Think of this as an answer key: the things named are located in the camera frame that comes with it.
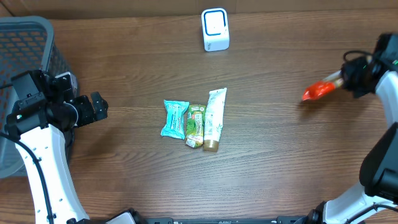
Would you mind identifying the orange biscuit roll package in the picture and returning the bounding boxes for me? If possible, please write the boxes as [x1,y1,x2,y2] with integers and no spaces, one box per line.
[302,70,344,101]

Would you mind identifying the teal wet wipes pack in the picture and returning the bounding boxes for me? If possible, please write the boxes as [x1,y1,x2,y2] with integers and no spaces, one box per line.
[161,100,190,139]

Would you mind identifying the green juice carton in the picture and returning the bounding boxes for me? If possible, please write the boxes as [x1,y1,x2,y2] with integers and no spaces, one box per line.
[185,105,206,148]

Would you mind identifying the white cosmetic tube gold cap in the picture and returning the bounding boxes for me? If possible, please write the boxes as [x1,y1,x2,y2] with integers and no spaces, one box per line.
[203,88,227,152]

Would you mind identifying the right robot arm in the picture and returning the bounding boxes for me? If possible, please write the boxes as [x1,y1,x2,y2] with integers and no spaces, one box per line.
[298,55,397,223]

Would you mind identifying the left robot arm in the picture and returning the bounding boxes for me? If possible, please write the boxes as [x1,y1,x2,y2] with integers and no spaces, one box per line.
[1,70,108,223]

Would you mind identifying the white barcode scanner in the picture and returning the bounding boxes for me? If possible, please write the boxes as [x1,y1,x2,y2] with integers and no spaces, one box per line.
[201,7,230,52]

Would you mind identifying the grey plastic shopping basket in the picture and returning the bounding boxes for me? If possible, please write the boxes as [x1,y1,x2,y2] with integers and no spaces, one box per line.
[1,16,72,179]

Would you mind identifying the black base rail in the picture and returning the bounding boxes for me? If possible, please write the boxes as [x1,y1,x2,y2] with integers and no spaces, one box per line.
[134,215,307,224]

